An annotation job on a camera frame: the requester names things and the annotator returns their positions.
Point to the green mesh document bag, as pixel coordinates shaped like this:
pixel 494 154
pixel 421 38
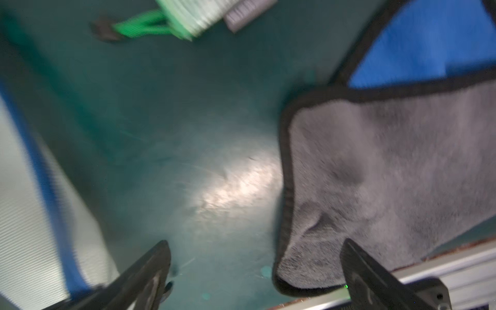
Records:
pixel 185 20

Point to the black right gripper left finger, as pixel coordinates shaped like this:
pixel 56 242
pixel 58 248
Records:
pixel 144 285

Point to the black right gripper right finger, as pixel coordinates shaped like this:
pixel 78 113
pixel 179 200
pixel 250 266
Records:
pixel 371 286

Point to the grey blue microfibre cloth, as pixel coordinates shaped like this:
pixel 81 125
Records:
pixel 398 153

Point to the blue zipper document bag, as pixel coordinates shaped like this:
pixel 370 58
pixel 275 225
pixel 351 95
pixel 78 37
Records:
pixel 52 248

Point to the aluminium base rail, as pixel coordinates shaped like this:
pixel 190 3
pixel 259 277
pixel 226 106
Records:
pixel 460 279

